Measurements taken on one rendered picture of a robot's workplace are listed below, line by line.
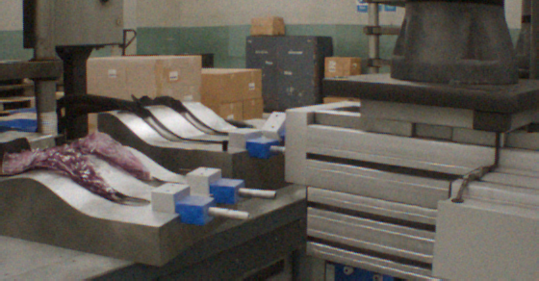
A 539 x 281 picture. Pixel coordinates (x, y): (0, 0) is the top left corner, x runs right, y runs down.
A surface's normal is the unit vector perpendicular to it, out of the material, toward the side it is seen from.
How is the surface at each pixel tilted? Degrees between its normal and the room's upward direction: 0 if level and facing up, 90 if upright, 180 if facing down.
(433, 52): 73
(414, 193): 90
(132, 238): 90
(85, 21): 90
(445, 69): 90
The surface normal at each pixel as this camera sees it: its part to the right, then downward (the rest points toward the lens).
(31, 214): -0.32, 0.15
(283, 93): -0.58, 0.13
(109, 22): 0.81, 0.09
